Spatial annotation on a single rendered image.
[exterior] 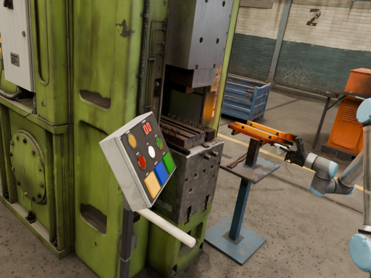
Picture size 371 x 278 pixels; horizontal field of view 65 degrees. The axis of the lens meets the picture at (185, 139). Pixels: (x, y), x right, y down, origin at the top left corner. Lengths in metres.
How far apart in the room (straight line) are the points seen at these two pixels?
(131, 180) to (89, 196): 0.96
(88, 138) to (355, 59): 7.87
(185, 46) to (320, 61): 7.78
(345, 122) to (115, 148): 4.21
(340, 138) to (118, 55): 4.05
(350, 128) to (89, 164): 3.91
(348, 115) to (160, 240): 3.61
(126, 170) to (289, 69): 8.53
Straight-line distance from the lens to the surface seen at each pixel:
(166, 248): 1.98
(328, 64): 9.05
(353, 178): 1.87
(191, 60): 1.47
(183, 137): 1.65
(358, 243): 1.49
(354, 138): 4.93
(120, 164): 1.03
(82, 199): 2.00
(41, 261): 2.31
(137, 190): 1.05
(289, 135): 2.14
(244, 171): 2.07
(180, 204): 1.72
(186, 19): 1.48
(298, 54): 9.27
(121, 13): 1.40
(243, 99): 5.32
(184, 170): 1.61
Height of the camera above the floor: 1.57
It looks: 21 degrees down
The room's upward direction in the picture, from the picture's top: 8 degrees clockwise
